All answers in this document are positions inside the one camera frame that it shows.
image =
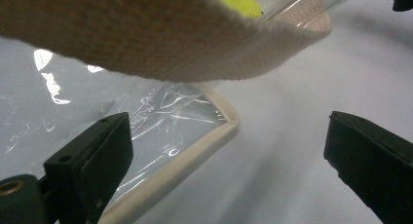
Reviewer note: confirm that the clear plastic bag beige trim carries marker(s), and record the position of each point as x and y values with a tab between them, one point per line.
162	39

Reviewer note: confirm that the yellow shuttlecock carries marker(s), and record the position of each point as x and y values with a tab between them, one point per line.
240	1

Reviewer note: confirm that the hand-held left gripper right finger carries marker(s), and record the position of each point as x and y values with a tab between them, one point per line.
376	165

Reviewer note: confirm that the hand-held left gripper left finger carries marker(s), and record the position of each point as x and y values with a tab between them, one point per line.
91	165

